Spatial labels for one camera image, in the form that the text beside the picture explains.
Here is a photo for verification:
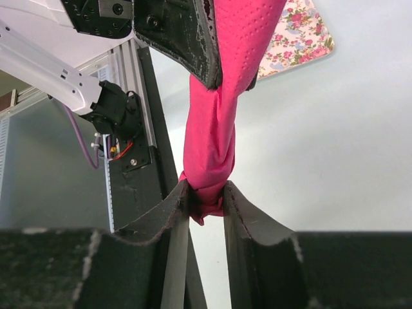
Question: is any floral cloth mat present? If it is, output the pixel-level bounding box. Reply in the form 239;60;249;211
257;0;335;80

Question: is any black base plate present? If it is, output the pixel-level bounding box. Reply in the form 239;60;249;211
107;48;207;308

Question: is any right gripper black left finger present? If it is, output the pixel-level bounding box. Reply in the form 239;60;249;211
1;181;190;308

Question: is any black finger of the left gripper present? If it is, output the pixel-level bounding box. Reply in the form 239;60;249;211
132;0;223;89

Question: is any aluminium rail frame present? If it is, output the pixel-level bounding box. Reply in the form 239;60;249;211
1;39;144;149

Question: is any white cable duct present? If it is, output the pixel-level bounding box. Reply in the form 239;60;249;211
102;135;115;233

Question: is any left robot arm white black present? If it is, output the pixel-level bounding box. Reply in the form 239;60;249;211
1;0;222;140

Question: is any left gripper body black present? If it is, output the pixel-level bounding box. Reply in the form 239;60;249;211
61;0;132;39

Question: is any pink paper napkin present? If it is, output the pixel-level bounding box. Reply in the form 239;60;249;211
180;1;286;225

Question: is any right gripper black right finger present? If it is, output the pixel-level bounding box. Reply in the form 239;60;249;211
223;182;411;308

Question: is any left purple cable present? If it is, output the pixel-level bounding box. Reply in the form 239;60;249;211
62;106;100;170

